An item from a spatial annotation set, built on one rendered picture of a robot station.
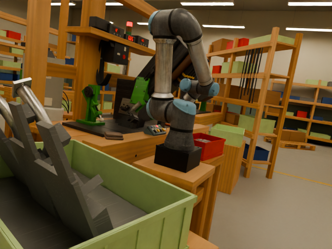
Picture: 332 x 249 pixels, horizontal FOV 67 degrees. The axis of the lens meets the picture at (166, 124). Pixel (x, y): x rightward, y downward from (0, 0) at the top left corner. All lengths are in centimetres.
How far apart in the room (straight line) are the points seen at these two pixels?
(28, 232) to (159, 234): 31
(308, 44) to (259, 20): 202
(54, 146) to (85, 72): 148
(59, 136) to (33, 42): 127
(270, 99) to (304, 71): 636
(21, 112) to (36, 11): 116
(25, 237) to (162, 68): 88
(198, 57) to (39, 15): 96
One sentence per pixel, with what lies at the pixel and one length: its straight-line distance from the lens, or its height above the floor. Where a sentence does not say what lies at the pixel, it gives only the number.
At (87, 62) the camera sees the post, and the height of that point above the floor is 132.
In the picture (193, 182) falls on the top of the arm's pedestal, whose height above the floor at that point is 85.
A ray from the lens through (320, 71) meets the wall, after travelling 1060.
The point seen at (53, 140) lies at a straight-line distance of 45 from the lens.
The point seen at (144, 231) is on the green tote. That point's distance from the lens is 56.
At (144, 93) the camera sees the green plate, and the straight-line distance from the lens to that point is 185.
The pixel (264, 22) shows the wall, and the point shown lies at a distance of 1092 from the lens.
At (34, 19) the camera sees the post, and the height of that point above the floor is 150.
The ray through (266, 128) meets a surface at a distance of 431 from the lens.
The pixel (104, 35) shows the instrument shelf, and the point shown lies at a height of 151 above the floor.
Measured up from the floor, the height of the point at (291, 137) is 27.
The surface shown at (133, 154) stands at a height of 81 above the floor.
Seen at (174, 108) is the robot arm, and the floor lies 113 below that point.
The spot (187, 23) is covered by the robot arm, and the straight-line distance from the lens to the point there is 117.
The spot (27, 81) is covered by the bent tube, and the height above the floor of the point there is 119.
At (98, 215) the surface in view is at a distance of 62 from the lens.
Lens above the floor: 123
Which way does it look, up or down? 9 degrees down
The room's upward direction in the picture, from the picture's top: 8 degrees clockwise
